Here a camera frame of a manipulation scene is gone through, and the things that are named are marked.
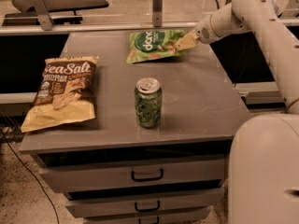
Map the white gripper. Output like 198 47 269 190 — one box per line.
175 15 218 51

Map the green rice chip bag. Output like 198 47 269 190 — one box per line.
126 30 185 64

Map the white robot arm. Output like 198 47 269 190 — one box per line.
176 0 299 224

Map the brown sea salt chip bag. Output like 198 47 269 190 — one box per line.
21 56 99 133

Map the green soda can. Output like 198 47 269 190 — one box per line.
135 77 163 128

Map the grey drawer cabinet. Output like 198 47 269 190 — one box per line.
18 27 251 224

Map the top grey drawer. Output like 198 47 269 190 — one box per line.
40 155 225 193

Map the grey drawer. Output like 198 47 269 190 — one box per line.
83 206 210 224
66 188 224 220
40 155 225 193

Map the middle grey drawer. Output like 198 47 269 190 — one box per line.
66 188 224 220

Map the bottom grey drawer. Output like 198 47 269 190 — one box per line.
83 206 210 224

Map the middle metal rail bracket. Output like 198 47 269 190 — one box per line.
152 0 163 27

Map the left metal rail bracket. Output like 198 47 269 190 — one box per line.
31 0 54 31

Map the black floor cable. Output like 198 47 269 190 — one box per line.
0 126 61 224

